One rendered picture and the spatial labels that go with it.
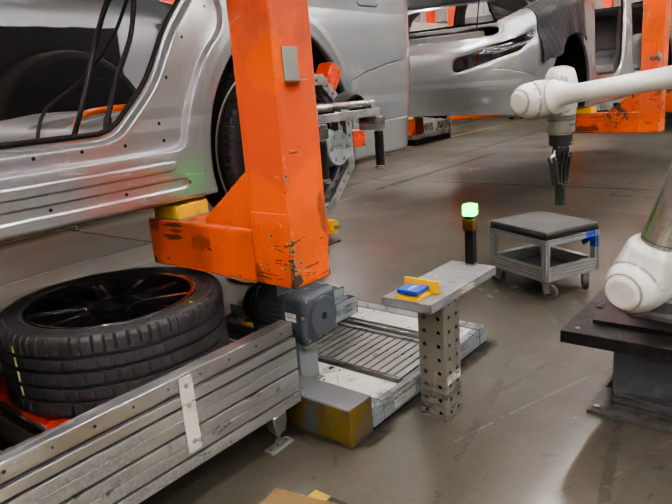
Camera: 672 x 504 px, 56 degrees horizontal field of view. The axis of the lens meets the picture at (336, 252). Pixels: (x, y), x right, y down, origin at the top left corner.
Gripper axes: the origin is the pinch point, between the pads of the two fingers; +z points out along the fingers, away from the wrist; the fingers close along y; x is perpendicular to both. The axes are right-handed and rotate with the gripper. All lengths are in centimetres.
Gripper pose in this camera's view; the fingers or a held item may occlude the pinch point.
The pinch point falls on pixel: (560, 194)
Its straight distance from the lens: 225.2
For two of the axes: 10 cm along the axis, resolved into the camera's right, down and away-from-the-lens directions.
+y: 7.3, -2.4, 6.5
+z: 0.8, 9.6, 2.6
